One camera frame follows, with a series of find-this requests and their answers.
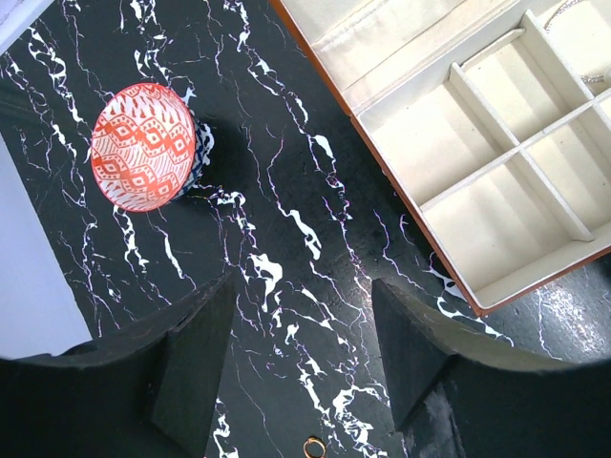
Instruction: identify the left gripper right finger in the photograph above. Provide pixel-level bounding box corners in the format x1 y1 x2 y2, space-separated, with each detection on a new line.
371 279 610 457

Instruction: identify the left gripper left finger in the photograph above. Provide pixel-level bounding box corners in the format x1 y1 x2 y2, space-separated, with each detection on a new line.
1 274 236 457

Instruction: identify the small gold ring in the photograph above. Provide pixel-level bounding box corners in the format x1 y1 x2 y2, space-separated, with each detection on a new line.
302 435 328 458

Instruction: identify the brown open jewelry box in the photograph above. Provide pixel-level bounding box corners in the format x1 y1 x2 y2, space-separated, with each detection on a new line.
273 0 610 315

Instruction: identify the red patterned bowl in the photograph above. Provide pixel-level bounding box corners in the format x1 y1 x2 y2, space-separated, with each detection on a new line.
90 83 215 213

